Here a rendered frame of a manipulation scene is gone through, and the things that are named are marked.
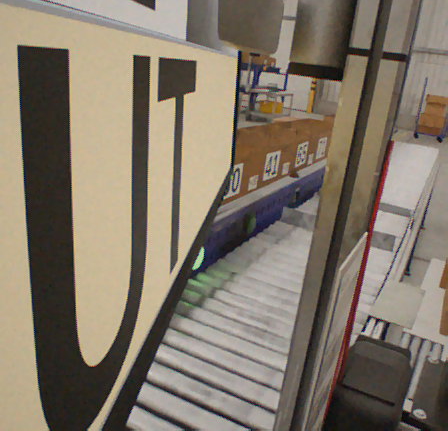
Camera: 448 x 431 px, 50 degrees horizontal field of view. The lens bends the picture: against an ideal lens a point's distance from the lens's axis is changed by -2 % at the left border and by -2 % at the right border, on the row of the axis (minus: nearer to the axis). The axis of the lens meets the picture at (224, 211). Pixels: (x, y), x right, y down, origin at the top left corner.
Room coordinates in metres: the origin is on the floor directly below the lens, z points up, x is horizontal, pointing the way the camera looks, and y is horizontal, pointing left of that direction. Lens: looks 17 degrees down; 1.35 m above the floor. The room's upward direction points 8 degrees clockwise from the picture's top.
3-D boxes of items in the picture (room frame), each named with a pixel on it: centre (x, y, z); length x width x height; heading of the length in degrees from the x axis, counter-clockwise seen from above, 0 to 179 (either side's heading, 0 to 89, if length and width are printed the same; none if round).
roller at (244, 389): (0.85, -0.01, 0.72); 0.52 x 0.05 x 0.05; 66
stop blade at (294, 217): (1.83, -0.45, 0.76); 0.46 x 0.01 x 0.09; 66
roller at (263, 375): (0.91, -0.04, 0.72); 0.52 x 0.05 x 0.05; 66
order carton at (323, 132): (2.80, -0.38, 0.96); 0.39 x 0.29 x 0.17; 156
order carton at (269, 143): (2.08, -0.06, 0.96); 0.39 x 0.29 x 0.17; 156
